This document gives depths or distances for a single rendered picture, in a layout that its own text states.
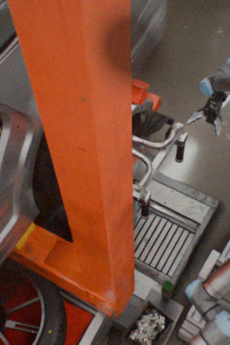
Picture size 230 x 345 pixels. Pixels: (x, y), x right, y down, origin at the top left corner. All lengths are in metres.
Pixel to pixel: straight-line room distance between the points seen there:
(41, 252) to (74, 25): 1.76
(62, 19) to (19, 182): 1.38
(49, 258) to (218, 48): 2.16
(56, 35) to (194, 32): 3.22
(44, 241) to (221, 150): 1.48
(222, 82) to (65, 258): 1.02
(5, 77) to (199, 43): 2.44
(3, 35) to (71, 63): 0.83
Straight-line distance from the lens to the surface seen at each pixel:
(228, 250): 3.14
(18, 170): 2.29
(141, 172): 2.54
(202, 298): 2.03
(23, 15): 1.07
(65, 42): 1.05
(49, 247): 2.64
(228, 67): 2.69
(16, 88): 1.98
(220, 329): 1.91
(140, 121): 2.77
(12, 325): 2.77
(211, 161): 3.62
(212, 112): 2.70
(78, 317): 2.96
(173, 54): 4.10
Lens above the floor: 3.11
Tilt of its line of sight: 61 degrees down
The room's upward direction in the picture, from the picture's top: 4 degrees counter-clockwise
